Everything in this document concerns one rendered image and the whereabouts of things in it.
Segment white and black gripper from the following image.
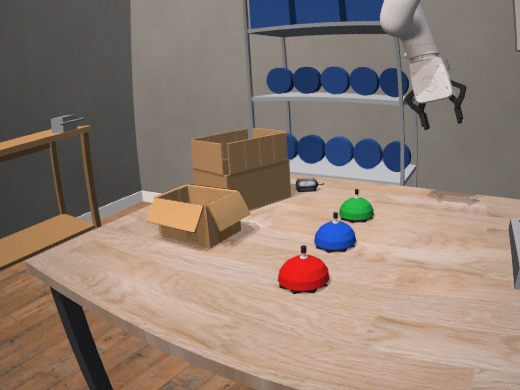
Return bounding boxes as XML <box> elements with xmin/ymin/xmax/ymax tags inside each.
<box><xmin>404</xmin><ymin>56</ymin><xmax>466</xmax><ymax>130</ymax></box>

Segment green dome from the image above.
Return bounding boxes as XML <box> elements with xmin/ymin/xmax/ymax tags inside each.
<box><xmin>339</xmin><ymin>189</ymin><xmax>374</xmax><ymax>223</ymax></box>

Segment blue bell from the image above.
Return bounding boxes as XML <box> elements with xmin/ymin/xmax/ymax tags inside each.
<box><xmin>314</xmin><ymin>212</ymin><xmax>356</xmax><ymax>253</ymax></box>

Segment red dome bell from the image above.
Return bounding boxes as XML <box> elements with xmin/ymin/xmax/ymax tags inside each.
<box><xmin>278</xmin><ymin>245</ymin><xmax>329</xmax><ymax>294</ymax></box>

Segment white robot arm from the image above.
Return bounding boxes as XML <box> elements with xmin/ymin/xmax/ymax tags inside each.
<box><xmin>380</xmin><ymin>0</ymin><xmax>439</xmax><ymax>61</ymax></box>

